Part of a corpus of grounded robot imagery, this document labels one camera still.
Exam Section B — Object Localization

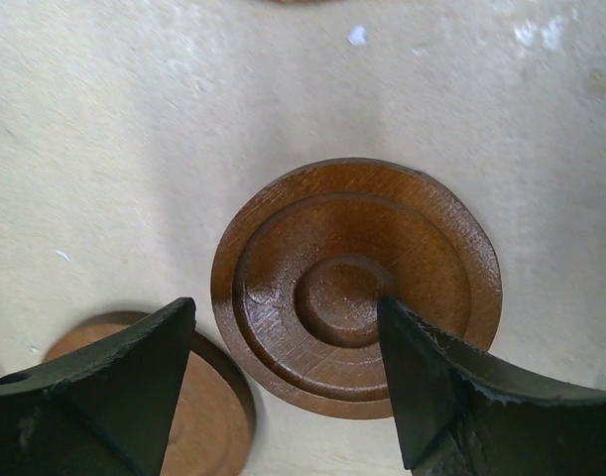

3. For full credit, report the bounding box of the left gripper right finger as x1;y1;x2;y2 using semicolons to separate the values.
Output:
377;297;606;475

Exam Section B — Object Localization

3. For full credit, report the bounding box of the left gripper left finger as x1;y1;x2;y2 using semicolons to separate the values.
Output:
0;297;195;475

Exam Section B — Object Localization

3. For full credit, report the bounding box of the light wood round coaster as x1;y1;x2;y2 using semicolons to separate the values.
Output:
42;310;258;476

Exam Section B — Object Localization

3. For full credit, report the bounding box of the large brown ringed saucer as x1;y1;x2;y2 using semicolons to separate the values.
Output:
210;158;503;419

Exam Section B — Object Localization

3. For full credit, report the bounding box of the brown ringed wooden saucer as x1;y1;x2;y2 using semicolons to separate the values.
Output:
262;0;336;5

